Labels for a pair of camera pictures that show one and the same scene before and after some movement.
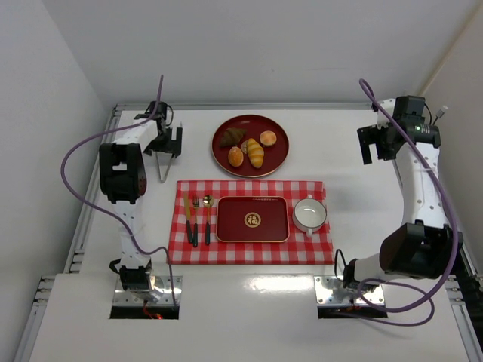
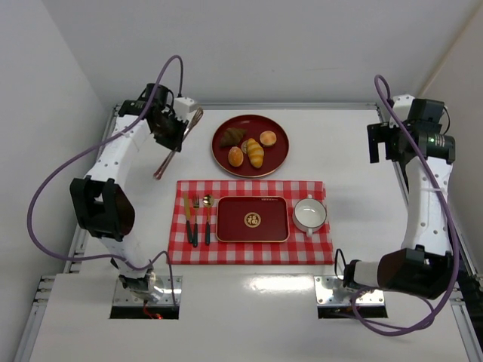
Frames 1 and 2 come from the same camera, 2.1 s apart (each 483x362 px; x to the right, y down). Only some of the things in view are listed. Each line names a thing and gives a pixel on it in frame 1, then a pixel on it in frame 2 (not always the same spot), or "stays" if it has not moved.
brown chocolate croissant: [232, 136] stays
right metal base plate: [324, 299] stays
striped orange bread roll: [256, 153] stays
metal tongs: [162, 180] -> [166, 163]
